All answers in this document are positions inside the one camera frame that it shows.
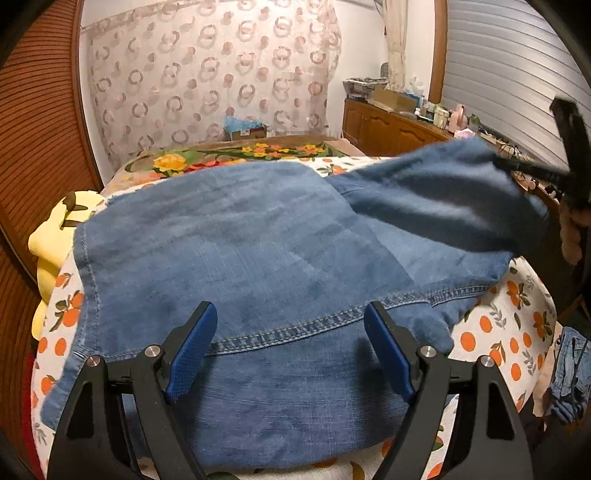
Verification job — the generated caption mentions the yellow pillow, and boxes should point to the yellow pillow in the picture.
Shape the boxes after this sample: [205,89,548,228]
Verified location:
[28,190,109,340]

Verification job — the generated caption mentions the circle print sheer curtain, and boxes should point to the circle print sheer curtain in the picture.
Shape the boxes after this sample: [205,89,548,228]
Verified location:
[81,0,342,174]

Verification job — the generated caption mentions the orange print bedsheet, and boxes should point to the orange print bedsheet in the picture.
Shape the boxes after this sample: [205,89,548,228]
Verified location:
[30,154,559,480]

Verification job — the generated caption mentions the woven basket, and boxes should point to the woven basket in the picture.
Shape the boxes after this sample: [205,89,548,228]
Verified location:
[342,76,389,100]

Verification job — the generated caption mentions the floral blanket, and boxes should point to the floral blanket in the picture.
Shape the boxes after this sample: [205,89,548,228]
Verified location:
[102,136,370,195]

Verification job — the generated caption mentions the blue denim pants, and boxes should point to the blue denim pants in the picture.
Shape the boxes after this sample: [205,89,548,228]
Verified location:
[39,137,550,474]

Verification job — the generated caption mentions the open cardboard box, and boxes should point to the open cardboard box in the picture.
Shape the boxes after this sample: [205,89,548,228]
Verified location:
[369,88,416,114]

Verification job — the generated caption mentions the beige window curtain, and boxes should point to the beige window curtain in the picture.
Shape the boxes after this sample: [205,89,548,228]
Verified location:
[383,0,407,90]

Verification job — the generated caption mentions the pile of denim clothes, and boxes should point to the pile of denim clothes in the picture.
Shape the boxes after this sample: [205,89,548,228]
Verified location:
[547,327,591,423]

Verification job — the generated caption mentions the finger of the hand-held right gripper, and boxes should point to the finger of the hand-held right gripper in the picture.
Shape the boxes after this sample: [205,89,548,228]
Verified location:
[494,156,568,184]

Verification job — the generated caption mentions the person's right hand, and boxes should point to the person's right hand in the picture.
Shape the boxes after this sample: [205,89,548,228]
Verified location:
[560,203,589,266]

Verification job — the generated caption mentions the wooden sideboard cabinet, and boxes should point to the wooden sideboard cabinet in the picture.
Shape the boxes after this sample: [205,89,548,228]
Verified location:
[342,97,568,204]

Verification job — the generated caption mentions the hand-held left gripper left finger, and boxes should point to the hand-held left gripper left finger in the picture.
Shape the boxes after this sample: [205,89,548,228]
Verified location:
[46,301,219,480]

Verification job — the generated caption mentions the grey window blind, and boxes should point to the grey window blind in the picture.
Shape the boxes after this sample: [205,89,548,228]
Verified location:
[441,0,591,153]

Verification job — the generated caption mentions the blue plastic bag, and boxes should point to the blue plastic bag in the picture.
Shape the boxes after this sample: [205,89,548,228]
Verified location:
[224,115,264,130]

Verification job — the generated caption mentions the wooden louvered wardrobe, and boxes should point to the wooden louvered wardrobe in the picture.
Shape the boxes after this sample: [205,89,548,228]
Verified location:
[0,0,105,462]

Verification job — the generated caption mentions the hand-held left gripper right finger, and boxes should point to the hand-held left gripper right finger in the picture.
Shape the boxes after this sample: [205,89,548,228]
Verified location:
[364,301,536,480]

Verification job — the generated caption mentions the small printed cardboard box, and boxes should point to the small printed cardboard box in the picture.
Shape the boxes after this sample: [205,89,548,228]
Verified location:
[225,124,267,141]

